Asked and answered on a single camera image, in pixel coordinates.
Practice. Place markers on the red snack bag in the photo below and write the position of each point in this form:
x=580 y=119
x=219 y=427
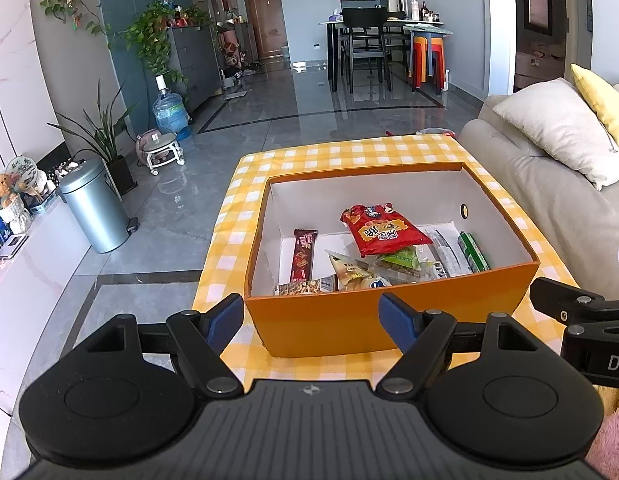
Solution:
x=384 y=232

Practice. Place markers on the yellow checked tablecloth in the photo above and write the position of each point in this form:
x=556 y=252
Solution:
x=299 y=160

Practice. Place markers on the trailing green cabinet plant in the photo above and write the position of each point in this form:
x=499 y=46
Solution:
x=149 y=35

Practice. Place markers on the hanging vine plant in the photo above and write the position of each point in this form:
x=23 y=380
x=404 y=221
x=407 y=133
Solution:
x=64 y=5

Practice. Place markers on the potted grass plant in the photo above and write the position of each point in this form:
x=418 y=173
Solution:
x=104 y=135

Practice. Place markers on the green white stick packet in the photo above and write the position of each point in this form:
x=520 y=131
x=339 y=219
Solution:
x=473 y=252

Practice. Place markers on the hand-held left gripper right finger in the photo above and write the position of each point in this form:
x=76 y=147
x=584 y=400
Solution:
x=399 y=317

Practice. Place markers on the group of bottles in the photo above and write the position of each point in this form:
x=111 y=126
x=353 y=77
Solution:
x=424 y=10

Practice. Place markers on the long white snack packet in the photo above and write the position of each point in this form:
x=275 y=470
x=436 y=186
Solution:
x=452 y=252

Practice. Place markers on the beige sofa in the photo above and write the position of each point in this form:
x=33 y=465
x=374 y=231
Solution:
x=549 y=210

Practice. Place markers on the yellow pillow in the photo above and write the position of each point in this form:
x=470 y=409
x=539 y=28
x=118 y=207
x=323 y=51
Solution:
x=607 y=105

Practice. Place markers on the blue water jug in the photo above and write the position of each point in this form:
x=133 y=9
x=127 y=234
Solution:
x=169 y=112

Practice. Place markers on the green labelled pastry packet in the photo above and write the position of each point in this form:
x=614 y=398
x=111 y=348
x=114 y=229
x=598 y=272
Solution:
x=402 y=260

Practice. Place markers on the silver pedal trash bin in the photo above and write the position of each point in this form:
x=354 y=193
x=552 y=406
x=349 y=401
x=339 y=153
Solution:
x=92 y=210

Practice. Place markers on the white pillow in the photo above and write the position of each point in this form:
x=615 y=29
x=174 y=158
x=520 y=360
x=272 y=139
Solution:
x=559 y=125

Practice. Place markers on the dark red wafer bar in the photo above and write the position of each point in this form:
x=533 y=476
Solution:
x=303 y=255

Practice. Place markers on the white rolling stool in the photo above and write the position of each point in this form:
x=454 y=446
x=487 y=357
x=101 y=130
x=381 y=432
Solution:
x=162 y=150

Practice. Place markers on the dining table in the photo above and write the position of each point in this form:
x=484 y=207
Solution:
x=332 y=27

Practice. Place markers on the white low console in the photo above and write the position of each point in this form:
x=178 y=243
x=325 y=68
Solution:
x=24 y=310

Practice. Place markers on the yellow plush blanket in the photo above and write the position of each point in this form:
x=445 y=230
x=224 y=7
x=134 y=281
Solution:
x=612 y=400

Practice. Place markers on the stack of red orange stools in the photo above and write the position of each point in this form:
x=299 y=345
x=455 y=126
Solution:
x=424 y=60

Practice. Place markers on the white blue chip bag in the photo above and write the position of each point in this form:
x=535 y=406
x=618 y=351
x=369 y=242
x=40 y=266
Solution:
x=357 y=275

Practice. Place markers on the grey cabinet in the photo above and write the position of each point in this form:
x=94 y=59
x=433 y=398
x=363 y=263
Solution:
x=194 y=60

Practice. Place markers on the brown wooden door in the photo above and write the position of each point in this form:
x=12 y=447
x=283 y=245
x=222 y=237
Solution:
x=263 y=17

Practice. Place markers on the brown teddy bear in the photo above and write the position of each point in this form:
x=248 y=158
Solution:
x=2 y=190

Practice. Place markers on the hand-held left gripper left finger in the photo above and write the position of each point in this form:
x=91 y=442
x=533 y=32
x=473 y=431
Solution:
x=224 y=320

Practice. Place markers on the black dining chair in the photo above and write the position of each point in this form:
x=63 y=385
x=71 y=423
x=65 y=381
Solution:
x=364 y=20

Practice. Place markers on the round printed fan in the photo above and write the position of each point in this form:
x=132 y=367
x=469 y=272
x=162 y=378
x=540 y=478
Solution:
x=22 y=170

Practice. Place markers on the orange cardboard box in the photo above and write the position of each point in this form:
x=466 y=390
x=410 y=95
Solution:
x=339 y=325

